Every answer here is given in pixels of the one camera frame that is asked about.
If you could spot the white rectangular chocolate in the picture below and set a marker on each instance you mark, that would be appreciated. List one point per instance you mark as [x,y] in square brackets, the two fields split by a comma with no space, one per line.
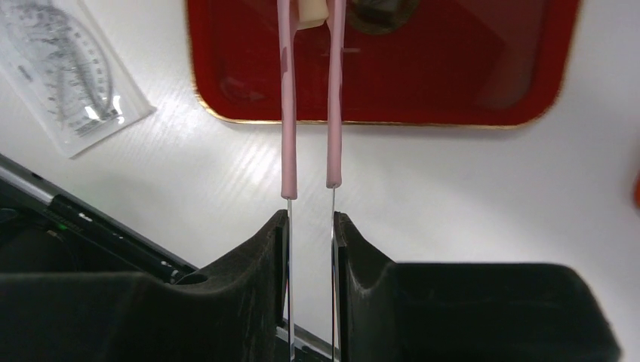
[312,13]

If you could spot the orange box lid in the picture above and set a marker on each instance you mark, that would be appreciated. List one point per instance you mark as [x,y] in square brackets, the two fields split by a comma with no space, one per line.
[636,191]

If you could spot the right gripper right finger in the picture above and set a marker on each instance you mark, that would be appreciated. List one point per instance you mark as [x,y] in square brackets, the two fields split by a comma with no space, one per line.
[456,311]

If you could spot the pink tongs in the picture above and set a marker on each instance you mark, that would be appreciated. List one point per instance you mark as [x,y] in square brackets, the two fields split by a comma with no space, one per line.
[287,28]

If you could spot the clear plastic bag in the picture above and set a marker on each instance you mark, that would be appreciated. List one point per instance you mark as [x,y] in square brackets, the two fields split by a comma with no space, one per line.
[62,66]

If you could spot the black base frame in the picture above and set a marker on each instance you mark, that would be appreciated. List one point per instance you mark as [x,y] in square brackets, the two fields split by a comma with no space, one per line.
[37,202]

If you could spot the dark red tray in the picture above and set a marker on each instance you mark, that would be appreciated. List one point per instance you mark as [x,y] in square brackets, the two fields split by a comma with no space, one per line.
[489,64]

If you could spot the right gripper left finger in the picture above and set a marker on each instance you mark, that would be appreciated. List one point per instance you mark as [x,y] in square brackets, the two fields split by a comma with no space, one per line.
[59,303]

